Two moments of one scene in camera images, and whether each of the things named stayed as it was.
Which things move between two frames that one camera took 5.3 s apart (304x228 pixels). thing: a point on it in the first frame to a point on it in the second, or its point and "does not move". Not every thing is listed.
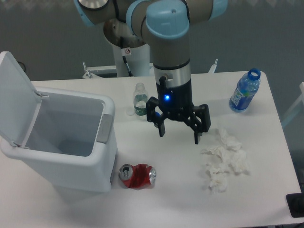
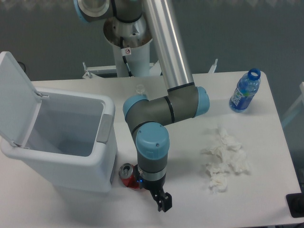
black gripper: (174, 102) to (164, 201)
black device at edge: (295, 203) does not move
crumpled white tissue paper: (228, 156) does not move
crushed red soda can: (141, 176) does not move
